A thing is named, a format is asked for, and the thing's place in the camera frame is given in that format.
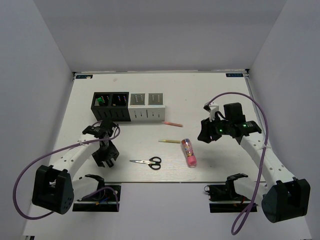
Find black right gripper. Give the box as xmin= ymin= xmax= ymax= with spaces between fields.
xmin=197 ymin=113 xmax=232 ymax=144

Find pink marker set tube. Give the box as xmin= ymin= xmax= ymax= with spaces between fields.
xmin=181 ymin=138 xmax=197 ymax=168

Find black handled scissors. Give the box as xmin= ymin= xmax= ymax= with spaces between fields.
xmin=129 ymin=156 xmax=162 ymax=171

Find green cap black highlighter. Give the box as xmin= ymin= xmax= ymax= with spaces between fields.
xmin=97 ymin=97 xmax=105 ymax=104

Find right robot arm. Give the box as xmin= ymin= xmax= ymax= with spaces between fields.
xmin=197 ymin=102 xmax=311 ymax=223

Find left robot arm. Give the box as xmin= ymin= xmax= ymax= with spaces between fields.
xmin=32 ymin=119 xmax=120 ymax=215

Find orange-pink highlighter pen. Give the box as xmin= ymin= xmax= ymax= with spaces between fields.
xmin=162 ymin=121 xmax=184 ymax=128

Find black desk organizer box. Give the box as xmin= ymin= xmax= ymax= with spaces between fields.
xmin=91 ymin=92 xmax=131 ymax=122

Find yellow highlighter pen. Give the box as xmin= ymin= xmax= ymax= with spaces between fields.
xmin=158 ymin=139 xmax=181 ymax=144

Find white desk organizer box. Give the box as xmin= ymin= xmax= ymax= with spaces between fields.
xmin=128 ymin=93 xmax=166 ymax=122

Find blue label sticker right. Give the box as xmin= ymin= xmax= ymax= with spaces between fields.
xmin=225 ymin=73 xmax=244 ymax=78

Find blue label sticker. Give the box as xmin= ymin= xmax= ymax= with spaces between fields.
xmin=225 ymin=73 xmax=244 ymax=78
xmin=75 ymin=74 xmax=93 ymax=79

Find blue label sticker left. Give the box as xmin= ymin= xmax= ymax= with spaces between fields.
xmin=75 ymin=74 xmax=93 ymax=79

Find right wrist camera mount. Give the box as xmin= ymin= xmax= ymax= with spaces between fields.
xmin=203 ymin=102 xmax=220 ymax=122

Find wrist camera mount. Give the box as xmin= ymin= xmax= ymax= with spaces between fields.
xmin=99 ymin=119 xmax=117 ymax=135
xmin=203 ymin=102 xmax=220 ymax=122

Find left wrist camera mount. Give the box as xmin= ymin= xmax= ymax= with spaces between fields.
xmin=99 ymin=119 xmax=117 ymax=135

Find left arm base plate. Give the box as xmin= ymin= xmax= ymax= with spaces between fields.
xmin=72 ymin=184 xmax=122 ymax=213

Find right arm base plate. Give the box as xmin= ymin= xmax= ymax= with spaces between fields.
xmin=203 ymin=184 xmax=251 ymax=214

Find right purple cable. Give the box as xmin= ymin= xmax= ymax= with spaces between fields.
xmin=209 ymin=92 xmax=270 ymax=236

